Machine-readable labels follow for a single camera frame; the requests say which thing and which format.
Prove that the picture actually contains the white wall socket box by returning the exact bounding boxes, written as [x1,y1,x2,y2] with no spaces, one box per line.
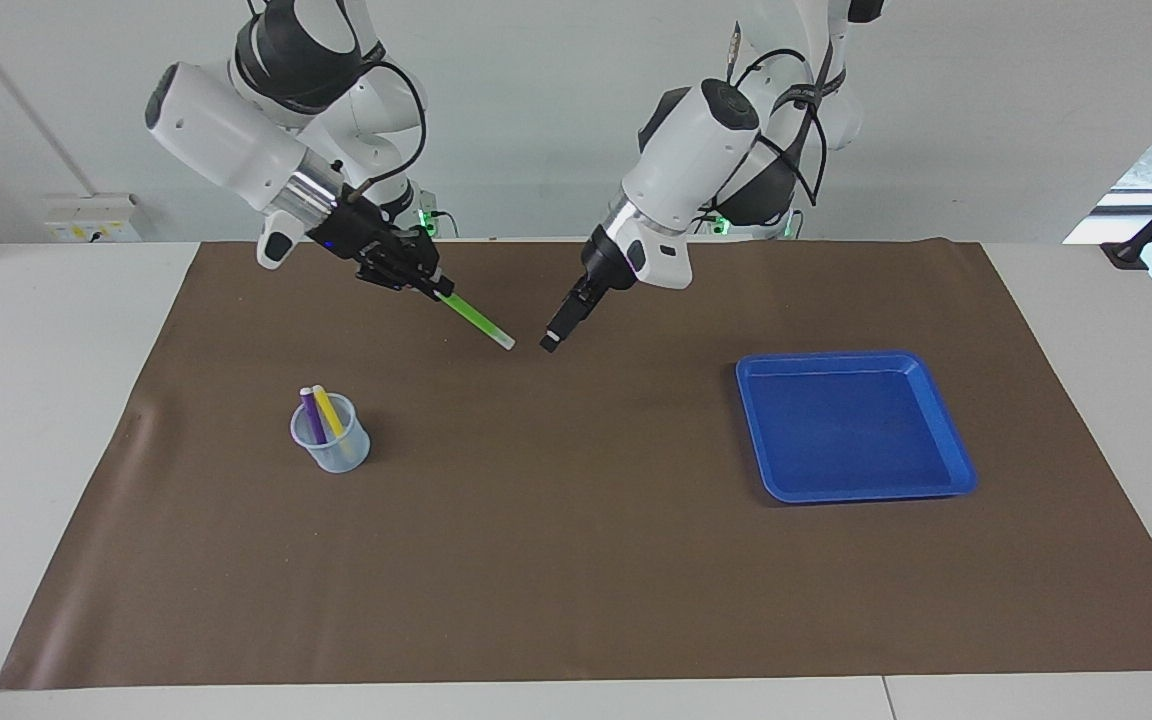
[44,193,143,243]

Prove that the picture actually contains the green pen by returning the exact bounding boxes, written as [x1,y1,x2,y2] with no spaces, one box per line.
[436,290,516,351]

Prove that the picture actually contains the brown table mat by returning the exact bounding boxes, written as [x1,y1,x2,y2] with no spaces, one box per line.
[0,240,1152,691]

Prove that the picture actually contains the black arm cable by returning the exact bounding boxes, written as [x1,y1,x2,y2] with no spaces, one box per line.
[726,25,842,206]
[341,60,429,196]

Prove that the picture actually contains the purple pen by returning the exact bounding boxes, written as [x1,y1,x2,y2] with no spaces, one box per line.
[299,386,329,446]

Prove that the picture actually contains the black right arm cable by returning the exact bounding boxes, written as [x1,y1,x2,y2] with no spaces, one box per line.
[341,60,429,196]

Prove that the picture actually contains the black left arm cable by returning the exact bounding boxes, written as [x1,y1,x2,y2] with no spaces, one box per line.
[726,25,842,206]

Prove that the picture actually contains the translucent plastic cup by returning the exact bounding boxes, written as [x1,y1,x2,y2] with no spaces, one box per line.
[290,393,372,474]

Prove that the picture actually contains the yellow pen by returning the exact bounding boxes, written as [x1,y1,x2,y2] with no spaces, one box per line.
[312,385,349,441]

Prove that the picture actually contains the blue plastic tray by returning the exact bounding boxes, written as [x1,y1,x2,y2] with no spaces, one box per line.
[735,350,978,504]

